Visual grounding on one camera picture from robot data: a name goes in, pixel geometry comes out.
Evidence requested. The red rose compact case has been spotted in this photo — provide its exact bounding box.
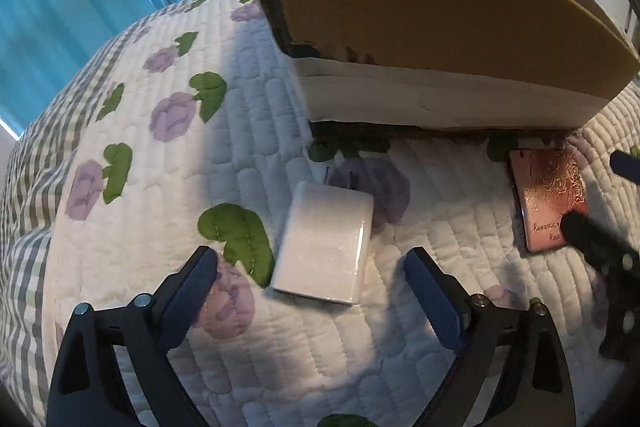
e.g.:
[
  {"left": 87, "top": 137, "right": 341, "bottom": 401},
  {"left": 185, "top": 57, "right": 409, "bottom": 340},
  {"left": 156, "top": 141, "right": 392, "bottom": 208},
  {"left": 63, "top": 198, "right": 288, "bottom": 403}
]
[{"left": 509, "top": 148, "right": 588, "bottom": 253}]

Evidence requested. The white charger block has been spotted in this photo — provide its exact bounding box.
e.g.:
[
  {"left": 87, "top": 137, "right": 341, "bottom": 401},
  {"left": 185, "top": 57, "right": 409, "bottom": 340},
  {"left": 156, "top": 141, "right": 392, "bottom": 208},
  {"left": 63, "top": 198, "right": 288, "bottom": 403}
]
[{"left": 271, "top": 182, "right": 374, "bottom": 306}]

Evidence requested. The floral quilted bedspread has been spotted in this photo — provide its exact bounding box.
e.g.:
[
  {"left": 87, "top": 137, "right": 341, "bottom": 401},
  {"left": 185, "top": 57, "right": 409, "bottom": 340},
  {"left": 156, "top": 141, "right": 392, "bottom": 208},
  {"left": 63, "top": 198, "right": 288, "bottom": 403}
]
[{"left": 0, "top": 0, "right": 640, "bottom": 427}]

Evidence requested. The brown cardboard box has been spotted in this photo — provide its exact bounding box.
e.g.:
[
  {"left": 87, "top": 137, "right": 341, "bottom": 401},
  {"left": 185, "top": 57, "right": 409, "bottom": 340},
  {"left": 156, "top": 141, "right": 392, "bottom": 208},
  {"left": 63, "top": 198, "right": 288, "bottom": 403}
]
[{"left": 259, "top": 0, "right": 639, "bottom": 130}]

